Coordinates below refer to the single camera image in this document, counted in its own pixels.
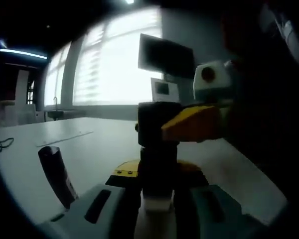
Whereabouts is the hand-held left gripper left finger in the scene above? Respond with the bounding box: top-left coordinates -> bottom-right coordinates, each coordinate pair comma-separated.
39,160 -> 142,239

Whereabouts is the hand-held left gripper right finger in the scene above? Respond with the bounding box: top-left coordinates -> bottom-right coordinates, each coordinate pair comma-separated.
172,161 -> 265,239

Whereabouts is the tall gradient cosmetic bottle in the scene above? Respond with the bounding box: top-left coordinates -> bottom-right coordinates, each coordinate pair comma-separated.
140,146 -> 178,212

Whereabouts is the short black cosmetic bottle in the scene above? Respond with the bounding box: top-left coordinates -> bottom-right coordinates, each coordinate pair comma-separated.
37,146 -> 80,210

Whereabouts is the white table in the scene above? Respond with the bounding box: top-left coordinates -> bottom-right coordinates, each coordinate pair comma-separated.
0,117 -> 289,226

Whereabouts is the open laptop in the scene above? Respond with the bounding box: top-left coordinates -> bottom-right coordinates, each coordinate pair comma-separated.
150,77 -> 180,102

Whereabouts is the window with white blinds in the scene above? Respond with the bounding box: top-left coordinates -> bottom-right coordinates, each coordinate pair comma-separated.
43,7 -> 162,107

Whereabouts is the metal sink with faucet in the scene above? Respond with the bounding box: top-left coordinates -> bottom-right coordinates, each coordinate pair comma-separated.
45,97 -> 77,120

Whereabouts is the white worn device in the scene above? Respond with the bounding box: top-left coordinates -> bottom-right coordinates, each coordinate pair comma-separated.
260,4 -> 299,68

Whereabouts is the long ceiling light strip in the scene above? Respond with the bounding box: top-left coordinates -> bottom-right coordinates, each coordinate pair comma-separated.
0,47 -> 48,60

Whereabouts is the black wall monitor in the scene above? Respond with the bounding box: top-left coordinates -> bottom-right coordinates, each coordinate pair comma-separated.
138,33 -> 195,79

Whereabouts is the black power cable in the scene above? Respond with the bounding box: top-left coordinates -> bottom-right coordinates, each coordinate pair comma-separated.
0,137 -> 15,153

